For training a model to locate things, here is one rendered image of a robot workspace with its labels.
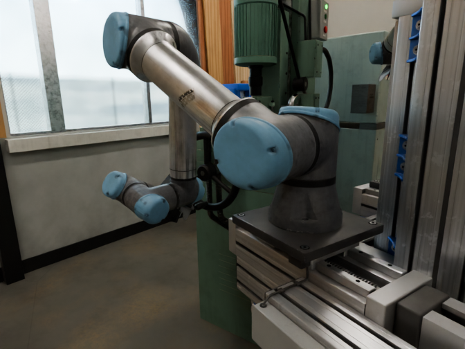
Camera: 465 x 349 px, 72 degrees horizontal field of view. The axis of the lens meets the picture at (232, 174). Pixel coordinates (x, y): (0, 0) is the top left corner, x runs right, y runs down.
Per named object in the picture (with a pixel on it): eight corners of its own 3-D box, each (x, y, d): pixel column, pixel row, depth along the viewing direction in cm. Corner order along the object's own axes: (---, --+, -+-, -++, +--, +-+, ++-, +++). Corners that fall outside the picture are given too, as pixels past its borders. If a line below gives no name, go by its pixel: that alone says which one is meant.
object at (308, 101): (293, 121, 145) (294, 93, 142) (299, 120, 151) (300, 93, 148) (313, 122, 140) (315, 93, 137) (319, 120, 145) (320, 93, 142)
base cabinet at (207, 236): (198, 318, 161) (192, 180, 144) (257, 268, 207) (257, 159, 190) (279, 357, 136) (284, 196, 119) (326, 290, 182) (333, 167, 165)
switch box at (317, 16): (306, 39, 146) (308, 0, 142) (315, 41, 154) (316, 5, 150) (320, 37, 143) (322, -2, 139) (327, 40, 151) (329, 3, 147)
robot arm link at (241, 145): (333, 136, 54) (157, 11, 78) (284, 147, 43) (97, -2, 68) (299, 190, 60) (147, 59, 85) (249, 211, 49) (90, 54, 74)
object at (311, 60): (296, 77, 142) (297, 41, 139) (304, 78, 149) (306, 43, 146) (315, 76, 137) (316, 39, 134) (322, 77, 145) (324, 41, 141)
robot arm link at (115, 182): (110, 203, 83) (95, 190, 88) (141, 212, 92) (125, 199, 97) (125, 176, 83) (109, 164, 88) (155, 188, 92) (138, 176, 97)
